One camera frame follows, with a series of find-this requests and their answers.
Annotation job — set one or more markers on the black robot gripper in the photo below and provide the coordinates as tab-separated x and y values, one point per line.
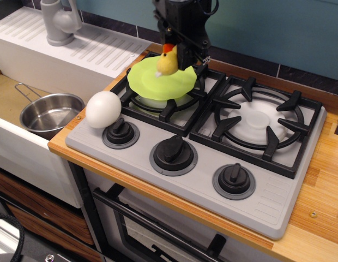
182	23

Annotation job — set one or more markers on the yellow stuffed duck toy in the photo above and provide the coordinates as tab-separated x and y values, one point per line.
168	61

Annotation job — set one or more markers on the light green plastic plate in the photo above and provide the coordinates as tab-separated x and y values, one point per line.
142	80

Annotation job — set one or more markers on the white toy sink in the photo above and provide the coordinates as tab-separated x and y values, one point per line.
84	67

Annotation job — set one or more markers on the white egg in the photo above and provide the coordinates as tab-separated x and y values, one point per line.
103	109

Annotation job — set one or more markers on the stainless steel pot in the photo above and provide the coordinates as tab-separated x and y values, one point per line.
48	115

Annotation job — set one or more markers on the black left burner grate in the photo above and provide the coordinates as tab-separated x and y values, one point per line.
173	116

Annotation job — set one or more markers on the black burner grate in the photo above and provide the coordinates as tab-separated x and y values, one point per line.
173	116
260	125

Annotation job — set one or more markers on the black left stove knob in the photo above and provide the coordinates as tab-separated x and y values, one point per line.
120	135

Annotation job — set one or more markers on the black stove knob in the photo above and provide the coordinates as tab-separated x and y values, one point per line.
120	135
173	157
234	182

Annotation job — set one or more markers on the black middle stove knob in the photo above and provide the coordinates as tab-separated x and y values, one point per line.
173	157

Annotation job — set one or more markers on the black right burner grate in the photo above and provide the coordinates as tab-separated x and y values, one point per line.
260	125

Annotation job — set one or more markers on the grey toy faucet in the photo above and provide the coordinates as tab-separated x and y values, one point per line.
60	24

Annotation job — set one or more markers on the black right stove knob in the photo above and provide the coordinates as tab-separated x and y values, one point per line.
234	182

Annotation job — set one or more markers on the grey toy stove top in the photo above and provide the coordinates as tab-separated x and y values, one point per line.
266	211

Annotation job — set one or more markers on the toy oven door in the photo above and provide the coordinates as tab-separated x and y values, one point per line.
143	245

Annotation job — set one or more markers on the wooden drawer front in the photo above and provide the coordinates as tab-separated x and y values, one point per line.
46	206

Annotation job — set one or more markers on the black oven door handle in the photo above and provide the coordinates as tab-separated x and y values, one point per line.
160	230

